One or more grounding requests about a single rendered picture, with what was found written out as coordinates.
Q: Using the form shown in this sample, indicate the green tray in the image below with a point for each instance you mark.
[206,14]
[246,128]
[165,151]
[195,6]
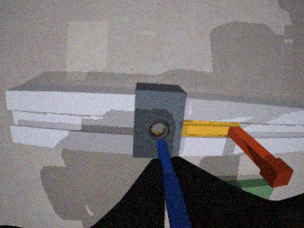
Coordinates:
[258,187]

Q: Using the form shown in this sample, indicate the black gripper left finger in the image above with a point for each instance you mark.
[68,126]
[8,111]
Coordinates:
[142,205]

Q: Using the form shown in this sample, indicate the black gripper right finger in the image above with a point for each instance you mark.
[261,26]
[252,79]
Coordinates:
[212,203]

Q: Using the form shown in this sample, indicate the grey aluminum slotted rail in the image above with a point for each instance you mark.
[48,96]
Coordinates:
[120,119]

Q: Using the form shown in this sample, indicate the dark blue long bar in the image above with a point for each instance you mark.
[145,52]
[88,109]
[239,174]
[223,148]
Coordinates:
[175,205]

